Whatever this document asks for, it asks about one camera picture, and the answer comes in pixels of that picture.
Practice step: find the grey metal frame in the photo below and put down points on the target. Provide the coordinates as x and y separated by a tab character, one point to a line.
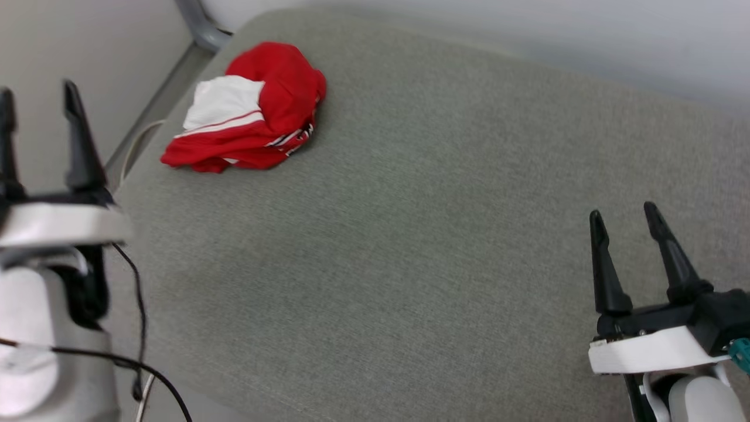
202	29

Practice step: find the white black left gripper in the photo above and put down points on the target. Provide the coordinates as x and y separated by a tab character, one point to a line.
58	225

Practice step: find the grey fabric sofa cushion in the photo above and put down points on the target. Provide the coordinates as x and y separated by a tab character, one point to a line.
410	234

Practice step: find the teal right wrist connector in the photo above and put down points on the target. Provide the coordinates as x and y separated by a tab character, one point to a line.
742	354

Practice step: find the red and white jersey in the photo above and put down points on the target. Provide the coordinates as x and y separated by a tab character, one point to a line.
281	88

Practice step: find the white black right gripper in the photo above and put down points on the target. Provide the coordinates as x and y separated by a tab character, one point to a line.
650	351

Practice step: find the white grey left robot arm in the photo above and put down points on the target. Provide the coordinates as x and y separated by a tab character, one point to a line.
29	328

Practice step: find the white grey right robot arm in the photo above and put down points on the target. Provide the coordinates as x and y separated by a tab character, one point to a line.
703	401

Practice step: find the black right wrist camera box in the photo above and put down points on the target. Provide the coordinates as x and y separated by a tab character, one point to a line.
726	316

